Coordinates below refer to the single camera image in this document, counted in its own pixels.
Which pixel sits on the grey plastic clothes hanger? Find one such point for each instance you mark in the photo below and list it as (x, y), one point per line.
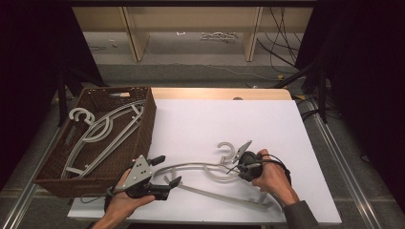
(127, 105)
(110, 149)
(194, 165)

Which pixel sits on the person's left hand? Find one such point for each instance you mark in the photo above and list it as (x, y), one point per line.
(122, 203)

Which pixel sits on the brown wicker basket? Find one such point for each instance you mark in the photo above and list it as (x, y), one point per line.
(146, 127)

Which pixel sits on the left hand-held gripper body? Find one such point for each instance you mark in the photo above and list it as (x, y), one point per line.
(140, 171)

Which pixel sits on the metal frame rail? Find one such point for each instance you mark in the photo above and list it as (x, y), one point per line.
(25, 194)
(344, 165)

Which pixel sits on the white table cover sheet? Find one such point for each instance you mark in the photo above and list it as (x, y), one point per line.
(197, 127)

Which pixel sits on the pile of hangers on floor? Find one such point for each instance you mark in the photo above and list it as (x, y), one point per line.
(219, 36)

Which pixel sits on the person's right hand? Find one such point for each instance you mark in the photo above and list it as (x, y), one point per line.
(275, 181)

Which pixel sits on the black curtain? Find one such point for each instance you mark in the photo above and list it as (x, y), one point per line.
(35, 63)
(366, 79)

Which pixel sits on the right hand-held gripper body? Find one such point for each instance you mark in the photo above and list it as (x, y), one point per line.
(250, 165)

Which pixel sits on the black tripod stand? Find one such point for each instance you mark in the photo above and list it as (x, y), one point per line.
(313, 82)

